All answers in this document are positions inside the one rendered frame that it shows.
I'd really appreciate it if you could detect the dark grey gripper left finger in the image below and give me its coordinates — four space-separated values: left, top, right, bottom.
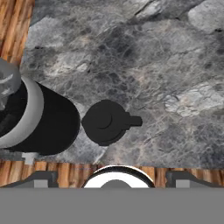
3 171 60 189

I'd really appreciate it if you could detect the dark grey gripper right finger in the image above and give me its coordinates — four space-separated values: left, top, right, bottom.
165 171 221 189

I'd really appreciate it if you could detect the black blender lid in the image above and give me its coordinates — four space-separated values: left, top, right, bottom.
80 99 144 147

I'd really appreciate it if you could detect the wooden cabinet front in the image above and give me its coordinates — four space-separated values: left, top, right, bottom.
0 159 224 189

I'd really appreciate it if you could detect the white round object black rim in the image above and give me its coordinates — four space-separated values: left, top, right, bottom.
81 164 156 189

